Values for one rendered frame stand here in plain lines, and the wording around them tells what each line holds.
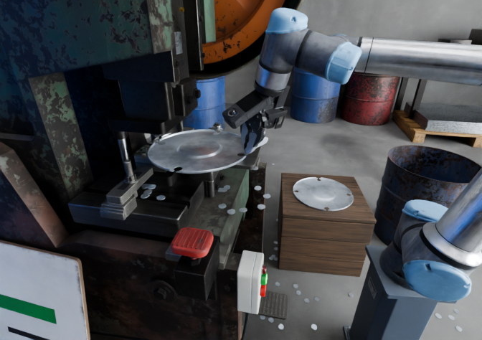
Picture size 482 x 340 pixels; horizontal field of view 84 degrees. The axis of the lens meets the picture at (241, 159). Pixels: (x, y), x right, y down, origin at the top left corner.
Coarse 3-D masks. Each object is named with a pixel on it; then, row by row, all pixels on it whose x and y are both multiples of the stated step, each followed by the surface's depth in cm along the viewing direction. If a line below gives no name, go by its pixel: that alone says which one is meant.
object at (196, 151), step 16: (176, 144) 82; (192, 144) 80; (208, 144) 80; (224, 144) 82; (240, 144) 82; (160, 160) 72; (176, 160) 72; (192, 160) 72; (208, 160) 72; (224, 160) 72; (240, 160) 71
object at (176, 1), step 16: (176, 0) 65; (176, 16) 66; (176, 32) 67; (176, 48) 68; (128, 80) 66; (192, 80) 72; (128, 96) 68; (144, 96) 67; (160, 96) 66; (176, 96) 68; (192, 96) 70; (128, 112) 70; (144, 112) 69; (160, 112) 68; (176, 112) 70
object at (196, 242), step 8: (184, 232) 50; (192, 232) 51; (200, 232) 51; (208, 232) 50; (176, 240) 49; (184, 240) 49; (192, 240) 49; (200, 240) 49; (208, 240) 49; (176, 248) 47; (184, 248) 47; (192, 248) 47; (200, 248) 47; (208, 248) 48; (192, 256) 47; (200, 256) 47
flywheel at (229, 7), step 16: (224, 0) 93; (240, 0) 92; (256, 0) 91; (272, 0) 87; (224, 16) 95; (240, 16) 94; (256, 16) 90; (224, 32) 98; (240, 32) 93; (256, 32) 92; (208, 48) 98; (224, 48) 97; (240, 48) 96
